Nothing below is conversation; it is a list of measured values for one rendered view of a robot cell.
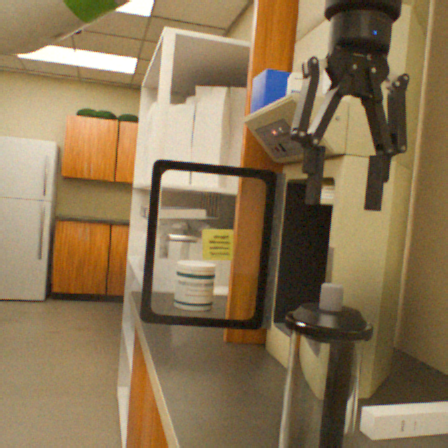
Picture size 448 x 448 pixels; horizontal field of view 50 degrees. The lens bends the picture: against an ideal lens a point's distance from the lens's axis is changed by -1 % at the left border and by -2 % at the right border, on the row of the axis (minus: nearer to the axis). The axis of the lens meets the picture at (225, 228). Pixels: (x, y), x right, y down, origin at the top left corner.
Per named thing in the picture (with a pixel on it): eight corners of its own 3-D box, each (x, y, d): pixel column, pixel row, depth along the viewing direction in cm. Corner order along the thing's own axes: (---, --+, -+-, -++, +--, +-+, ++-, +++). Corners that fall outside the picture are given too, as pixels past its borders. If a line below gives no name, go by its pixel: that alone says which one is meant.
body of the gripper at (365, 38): (375, 35, 64) (368, 105, 64) (316, 23, 62) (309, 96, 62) (409, 16, 57) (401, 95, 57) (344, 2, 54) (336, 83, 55)
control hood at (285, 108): (283, 163, 122) (286, 123, 122) (345, 154, 91) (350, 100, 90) (238, 158, 119) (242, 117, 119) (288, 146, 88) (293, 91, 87)
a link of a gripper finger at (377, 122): (350, 74, 61) (360, 71, 62) (373, 159, 63) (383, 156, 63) (366, 67, 58) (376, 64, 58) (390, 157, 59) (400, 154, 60)
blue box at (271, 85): (288, 121, 118) (292, 84, 118) (305, 115, 109) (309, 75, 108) (249, 115, 116) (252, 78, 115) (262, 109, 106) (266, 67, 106)
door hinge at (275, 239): (267, 328, 124) (282, 173, 122) (270, 330, 122) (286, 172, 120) (261, 327, 124) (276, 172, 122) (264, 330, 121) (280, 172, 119)
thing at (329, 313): (343, 327, 67) (348, 280, 66) (379, 348, 58) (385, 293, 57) (280, 326, 65) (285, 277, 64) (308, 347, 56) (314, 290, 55)
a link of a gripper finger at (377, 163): (369, 155, 62) (374, 156, 63) (363, 209, 63) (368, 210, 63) (381, 153, 59) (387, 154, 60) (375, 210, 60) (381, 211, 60)
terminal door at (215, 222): (262, 330, 122) (277, 170, 120) (139, 323, 119) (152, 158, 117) (261, 329, 123) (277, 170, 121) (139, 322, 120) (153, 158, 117)
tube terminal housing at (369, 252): (352, 349, 131) (382, 60, 127) (429, 397, 100) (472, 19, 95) (264, 348, 125) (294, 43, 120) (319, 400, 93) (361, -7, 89)
